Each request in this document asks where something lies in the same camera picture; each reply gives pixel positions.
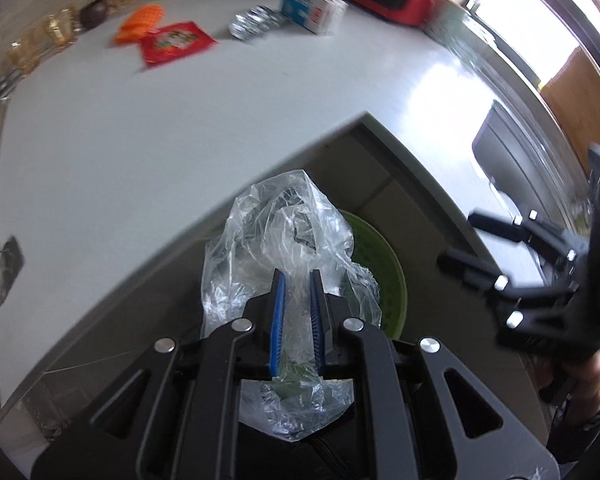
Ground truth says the red snack packet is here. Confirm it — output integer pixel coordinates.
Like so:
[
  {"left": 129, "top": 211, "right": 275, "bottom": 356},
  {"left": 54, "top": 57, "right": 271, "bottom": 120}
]
[{"left": 139, "top": 21, "right": 218, "bottom": 68}]

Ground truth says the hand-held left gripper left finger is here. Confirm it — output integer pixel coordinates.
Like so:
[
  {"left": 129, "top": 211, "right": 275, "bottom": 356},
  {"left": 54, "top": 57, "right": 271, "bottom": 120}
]
[{"left": 30, "top": 268, "right": 287, "bottom": 480}]

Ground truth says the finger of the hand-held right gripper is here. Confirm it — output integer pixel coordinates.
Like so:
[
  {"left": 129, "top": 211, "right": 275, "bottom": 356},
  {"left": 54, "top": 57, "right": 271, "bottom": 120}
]
[
  {"left": 437, "top": 252, "right": 578, "bottom": 313},
  {"left": 467, "top": 210, "right": 588, "bottom": 263}
]

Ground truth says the clear plastic bag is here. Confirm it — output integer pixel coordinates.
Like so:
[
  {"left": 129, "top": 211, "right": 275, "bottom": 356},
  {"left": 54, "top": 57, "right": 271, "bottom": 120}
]
[{"left": 200, "top": 170, "right": 383, "bottom": 443}]

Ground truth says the patterned dark clothing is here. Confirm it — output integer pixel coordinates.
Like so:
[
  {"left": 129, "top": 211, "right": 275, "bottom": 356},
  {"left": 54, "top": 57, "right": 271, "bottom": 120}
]
[{"left": 545, "top": 395, "right": 600, "bottom": 468}]

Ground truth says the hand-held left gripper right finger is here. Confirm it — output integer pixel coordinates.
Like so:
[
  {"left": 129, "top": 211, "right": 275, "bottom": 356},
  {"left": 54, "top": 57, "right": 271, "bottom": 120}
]
[{"left": 310, "top": 269, "right": 561, "bottom": 480}]

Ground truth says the green plastic basket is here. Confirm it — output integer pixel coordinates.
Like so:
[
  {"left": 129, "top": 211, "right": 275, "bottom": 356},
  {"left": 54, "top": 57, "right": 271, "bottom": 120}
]
[{"left": 337, "top": 210, "right": 408, "bottom": 342}]

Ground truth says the amber glass cup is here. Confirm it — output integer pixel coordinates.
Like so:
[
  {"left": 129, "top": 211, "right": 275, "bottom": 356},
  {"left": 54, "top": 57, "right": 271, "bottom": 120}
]
[
  {"left": 7, "top": 35, "right": 46, "bottom": 73},
  {"left": 42, "top": 7, "right": 81, "bottom": 51}
]

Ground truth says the grey sink basin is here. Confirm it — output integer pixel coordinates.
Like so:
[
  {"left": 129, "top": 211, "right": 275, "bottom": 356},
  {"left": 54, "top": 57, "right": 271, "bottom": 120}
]
[{"left": 471, "top": 100, "right": 556, "bottom": 196}]

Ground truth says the aluminium foil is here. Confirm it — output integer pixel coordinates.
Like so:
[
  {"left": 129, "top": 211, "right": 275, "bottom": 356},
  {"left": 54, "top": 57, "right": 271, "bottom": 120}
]
[{"left": 228, "top": 5, "right": 287, "bottom": 41}]

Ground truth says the orange foam fruit net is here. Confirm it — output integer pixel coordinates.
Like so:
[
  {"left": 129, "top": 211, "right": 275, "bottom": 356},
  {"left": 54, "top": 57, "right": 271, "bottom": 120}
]
[{"left": 115, "top": 4, "right": 163, "bottom": 45}]

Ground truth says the person's right hand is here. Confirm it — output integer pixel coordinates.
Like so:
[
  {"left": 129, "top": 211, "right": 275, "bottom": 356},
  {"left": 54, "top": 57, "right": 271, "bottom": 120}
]
[{"left": 562, "top": 350, "right": 600, "bottom": 411}]

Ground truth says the wooden board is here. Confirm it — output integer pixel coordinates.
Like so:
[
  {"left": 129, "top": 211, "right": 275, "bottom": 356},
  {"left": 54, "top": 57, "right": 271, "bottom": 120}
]
[{"left": 540, "top": 47, "right": 600, "bottom": 171}]

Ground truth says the brown clay cup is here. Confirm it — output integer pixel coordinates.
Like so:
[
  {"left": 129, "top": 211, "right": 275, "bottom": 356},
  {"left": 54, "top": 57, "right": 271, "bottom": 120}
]
[{"left": 78, "top": 0, "right": 108, "bottom": 28}]

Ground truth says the blue and white carton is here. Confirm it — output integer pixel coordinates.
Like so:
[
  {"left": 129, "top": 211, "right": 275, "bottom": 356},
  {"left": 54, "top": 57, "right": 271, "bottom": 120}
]
[{"left": 280, "top": 0, "right": 349, "bottom": 36}]

